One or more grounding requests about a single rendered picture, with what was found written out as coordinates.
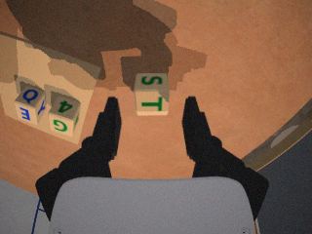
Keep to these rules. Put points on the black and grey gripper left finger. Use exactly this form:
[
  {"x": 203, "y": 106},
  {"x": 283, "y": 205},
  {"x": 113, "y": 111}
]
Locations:
[{"x": 92, "y": 158}]

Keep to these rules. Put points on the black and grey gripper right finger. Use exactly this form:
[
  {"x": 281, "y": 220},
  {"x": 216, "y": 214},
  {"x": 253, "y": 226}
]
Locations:
[{"x": 211, "y": 159}]

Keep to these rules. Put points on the tan flat mat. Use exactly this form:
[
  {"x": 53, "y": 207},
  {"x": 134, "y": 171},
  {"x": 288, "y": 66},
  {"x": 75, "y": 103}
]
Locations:
[{"x": 23, "y": 63}]

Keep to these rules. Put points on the beige letter block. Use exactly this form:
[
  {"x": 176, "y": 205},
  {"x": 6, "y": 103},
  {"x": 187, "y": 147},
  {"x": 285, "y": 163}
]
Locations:
[
  {"x": 64, "y": 116},
  {"x": 152, "y": 94},
  {"x": 31, "y": 105}
]

